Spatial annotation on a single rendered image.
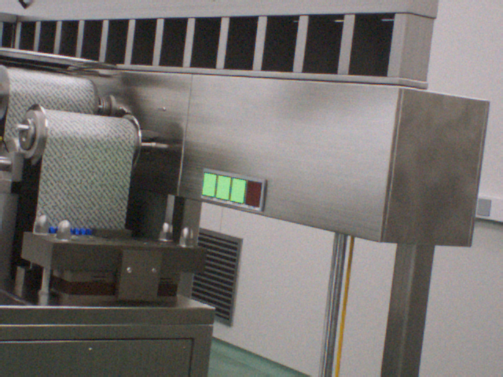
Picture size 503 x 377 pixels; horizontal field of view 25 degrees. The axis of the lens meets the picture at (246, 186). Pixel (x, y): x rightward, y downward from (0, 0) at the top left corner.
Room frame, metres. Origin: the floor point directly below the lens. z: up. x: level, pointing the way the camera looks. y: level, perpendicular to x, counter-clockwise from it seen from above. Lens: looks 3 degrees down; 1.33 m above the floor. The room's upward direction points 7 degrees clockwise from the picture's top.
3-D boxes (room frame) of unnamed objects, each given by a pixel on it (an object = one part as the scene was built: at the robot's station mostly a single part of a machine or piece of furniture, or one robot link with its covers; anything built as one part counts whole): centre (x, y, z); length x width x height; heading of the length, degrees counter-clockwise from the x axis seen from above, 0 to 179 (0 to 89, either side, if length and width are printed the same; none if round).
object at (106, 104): (3.06, 0.42, 1.33); 0.07 x 0.07 x 0.07; 35
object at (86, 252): (2.63, 0.29, 1.00); 0.40 x 0.16 x 0.06; 125
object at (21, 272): (2.71, 0.38, 0.92); 0.28 x 0.04 x 0.04; 125
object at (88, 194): (2.71, 0.38, 1.11); 0.23 x 0.01 x 0.18; 125
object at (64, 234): (2.51, 0.39, 1.05); 0.04 x 0.04 x 0.04
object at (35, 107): (2.69, 0.52, 1.25); 0.15 x 0.01 x 0.15; 35
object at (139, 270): (2.57, 0.22, 0.96); 0.10 x 0.03 x 0.11; 125
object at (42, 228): (2.58, 0.45, 1.05); 0.04 x 0.04 x 0.04
